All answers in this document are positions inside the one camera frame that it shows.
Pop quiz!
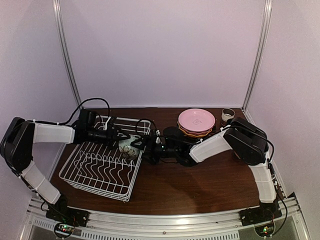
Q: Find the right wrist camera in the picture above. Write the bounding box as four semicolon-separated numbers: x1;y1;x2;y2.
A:
154;129;162;144

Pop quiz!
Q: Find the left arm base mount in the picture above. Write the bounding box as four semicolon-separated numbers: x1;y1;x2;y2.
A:
44;194;89;227

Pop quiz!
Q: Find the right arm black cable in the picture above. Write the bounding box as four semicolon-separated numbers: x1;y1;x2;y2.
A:
135;118;156;136

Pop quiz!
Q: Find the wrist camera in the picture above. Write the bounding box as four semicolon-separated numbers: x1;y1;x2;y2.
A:
154;129;162;144
103;116;117;131

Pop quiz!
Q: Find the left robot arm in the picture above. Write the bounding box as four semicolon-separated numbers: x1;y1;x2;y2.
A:
0;110;131;222

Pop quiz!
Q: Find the left aluminium frame post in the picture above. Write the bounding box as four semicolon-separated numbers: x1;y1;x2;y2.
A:
52;0;81;105

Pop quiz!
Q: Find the dark pink polka dot plate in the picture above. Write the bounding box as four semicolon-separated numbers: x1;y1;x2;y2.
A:
177;121;216;135

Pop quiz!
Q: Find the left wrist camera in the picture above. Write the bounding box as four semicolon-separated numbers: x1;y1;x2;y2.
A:
103;116;117;131

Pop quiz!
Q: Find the light pink plate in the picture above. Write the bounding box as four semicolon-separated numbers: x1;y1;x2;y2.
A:
178;108;216;131

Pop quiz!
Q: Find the aluminium front rail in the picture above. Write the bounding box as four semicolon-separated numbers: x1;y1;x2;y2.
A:
17;197;311;240

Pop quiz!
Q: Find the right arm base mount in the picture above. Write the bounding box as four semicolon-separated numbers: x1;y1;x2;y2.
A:
239;188;283;227

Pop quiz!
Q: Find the light blue bowl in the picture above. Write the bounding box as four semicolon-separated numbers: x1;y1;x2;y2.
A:
118;139;140;160

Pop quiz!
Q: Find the white wire dish rack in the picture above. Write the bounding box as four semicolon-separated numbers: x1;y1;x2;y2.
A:
59;115;152;202

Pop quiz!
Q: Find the aluminium frame post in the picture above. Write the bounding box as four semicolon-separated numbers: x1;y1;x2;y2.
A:
52;0;81;105
241;0;273;112

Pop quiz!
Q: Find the yellow polka dot plate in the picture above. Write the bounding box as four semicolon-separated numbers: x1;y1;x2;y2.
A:
177;123;213;138

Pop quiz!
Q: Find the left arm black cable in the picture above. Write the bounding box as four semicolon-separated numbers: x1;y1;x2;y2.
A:
32;97;112;126

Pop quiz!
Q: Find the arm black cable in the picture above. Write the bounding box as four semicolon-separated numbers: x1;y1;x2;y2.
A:
32;97;112;126
135;118;156;136

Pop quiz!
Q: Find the white and brown cup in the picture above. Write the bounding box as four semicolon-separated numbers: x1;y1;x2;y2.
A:
221;108;236;126

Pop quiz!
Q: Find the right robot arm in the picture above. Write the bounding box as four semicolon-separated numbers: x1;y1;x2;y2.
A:
130;117;277;221

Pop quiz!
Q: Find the black rimmed cream plate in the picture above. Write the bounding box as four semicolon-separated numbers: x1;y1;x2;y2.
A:
177;125;217;139

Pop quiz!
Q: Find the right aluminium frame post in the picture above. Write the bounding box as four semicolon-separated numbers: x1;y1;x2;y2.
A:
241;0;273;112

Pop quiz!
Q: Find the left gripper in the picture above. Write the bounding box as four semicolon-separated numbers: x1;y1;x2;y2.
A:
86;124;130;150

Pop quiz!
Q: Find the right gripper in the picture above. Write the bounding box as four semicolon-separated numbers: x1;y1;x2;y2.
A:
131;133;179;164

